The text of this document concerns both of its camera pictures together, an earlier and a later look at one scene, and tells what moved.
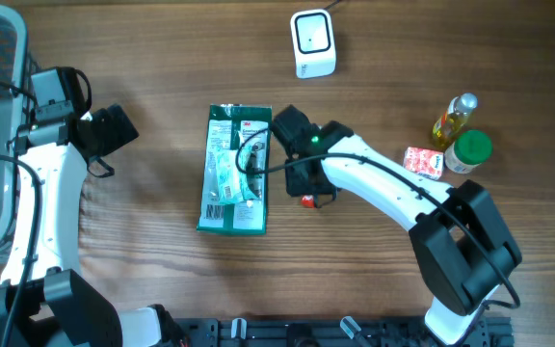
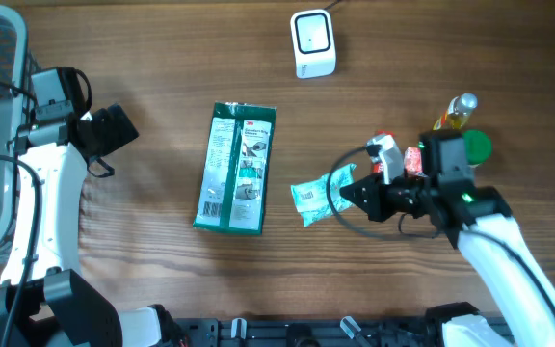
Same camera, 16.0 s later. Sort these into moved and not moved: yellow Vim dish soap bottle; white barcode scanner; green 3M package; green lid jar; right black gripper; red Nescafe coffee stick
Moved: right black gripper; red Nescafe coffee stick
Not moved: green 3M package; green lid jar; yellow Vim dish soap bottle; white barcode scanner
